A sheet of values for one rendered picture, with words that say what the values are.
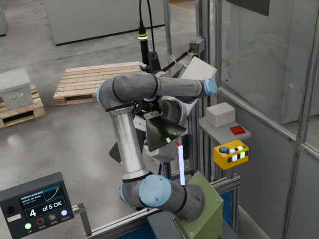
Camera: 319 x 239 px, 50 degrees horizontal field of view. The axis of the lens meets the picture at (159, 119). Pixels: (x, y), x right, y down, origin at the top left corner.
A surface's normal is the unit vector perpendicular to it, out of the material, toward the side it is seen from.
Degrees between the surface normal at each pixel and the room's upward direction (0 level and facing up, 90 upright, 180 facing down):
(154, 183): 42
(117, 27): 90
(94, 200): 0
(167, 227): 0
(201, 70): 50
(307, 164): 90
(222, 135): 0
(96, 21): 90
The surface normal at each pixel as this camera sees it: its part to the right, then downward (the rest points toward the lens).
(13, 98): 0.45, 0.51
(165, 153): 0.66, -0.32
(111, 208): -0.08, -0.85
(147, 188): -0.63, -0.41
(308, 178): -0.91, 0.28
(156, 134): -0.26, -0.65
